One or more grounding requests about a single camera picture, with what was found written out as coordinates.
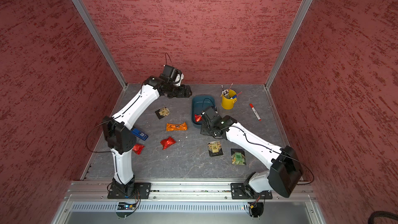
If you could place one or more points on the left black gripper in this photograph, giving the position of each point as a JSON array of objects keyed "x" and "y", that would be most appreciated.
[{"x": 182, "y": 94}]

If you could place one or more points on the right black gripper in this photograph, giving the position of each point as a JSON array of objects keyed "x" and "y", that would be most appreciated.
[{"x": 204, "y": 130}]

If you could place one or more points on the small red tea bag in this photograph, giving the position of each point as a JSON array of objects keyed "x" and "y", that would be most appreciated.
[{"x": 198, "y": 118}]

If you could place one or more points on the black oolong tea bag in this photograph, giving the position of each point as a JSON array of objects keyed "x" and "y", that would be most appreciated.
[
  {"x": 215, "y": 149},
  {"x": 162, "y": 112}
]

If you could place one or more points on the teal plastic storage box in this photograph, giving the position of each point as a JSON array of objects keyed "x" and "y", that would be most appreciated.
[{"x": 199, "y": 104}]

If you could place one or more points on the orange tea bag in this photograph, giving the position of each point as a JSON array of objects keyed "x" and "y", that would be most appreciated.
[{"x": 176, "y": 127}]

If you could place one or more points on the green-label tea bag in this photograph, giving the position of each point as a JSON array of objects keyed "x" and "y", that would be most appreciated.
[{"x": 238, "y": 157}]

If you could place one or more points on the red foil tea bag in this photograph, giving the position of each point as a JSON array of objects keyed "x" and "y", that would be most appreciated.
[
  {"x": 166, "y": 143},
  {"x": 138, "y": 148}
]

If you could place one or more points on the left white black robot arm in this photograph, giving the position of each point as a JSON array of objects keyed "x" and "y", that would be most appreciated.
[{"x": 117, "y": 129}]

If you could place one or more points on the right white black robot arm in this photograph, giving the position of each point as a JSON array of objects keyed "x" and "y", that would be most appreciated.
[{"x": 283, "y": 167}]

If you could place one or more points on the yellow pen holder cup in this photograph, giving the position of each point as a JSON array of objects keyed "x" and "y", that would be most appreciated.
[{"x": 228, "y": 99}]

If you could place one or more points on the red white marker pen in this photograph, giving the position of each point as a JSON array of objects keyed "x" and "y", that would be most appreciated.
[{"x": 255, "y": 112}]

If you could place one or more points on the blue stapler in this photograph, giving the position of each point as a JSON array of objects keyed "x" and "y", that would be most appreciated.
[{"x": 139, "y": 134}]

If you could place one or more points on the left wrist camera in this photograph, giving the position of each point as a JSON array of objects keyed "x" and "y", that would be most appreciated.
[{"x": 172, "y": 75}]

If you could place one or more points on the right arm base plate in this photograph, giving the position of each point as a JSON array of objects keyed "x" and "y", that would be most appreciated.
[{"x": 238, "y": 191}]

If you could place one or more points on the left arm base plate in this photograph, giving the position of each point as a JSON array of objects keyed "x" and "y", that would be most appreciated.
[{"x": 135, "y": 192}]

